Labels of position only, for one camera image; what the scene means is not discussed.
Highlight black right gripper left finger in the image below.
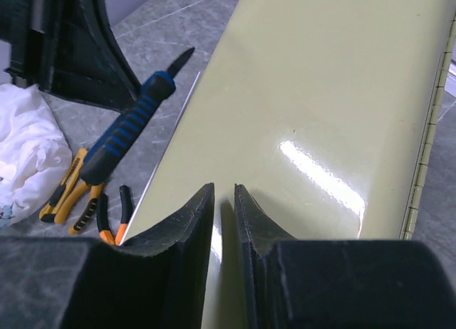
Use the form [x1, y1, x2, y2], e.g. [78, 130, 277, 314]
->
[1, 183, 214, 328]

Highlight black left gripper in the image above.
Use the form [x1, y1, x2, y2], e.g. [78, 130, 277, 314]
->
[1, 0, 140, 112]

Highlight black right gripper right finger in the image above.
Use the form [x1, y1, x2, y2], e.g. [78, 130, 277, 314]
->
[234, 184, 455, 328]

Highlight blue handled pliers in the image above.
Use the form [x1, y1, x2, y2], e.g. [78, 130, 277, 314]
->
[80, 47, 195, 186]

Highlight green metal drawer cabinet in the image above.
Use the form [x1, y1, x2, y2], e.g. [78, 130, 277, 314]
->
[127, 0, 455, 328]

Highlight orange black pliers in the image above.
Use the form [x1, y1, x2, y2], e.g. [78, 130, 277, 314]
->
[96, 185, 134, 246]

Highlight yellow black pliers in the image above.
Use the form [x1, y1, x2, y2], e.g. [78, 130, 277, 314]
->
[53, 182, 104, 235]

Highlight white cloth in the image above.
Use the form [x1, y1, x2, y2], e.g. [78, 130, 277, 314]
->
[1, 84, 72, 228]

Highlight yellow utility knife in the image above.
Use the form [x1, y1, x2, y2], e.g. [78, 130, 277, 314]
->
[39, 147, 88, 224]

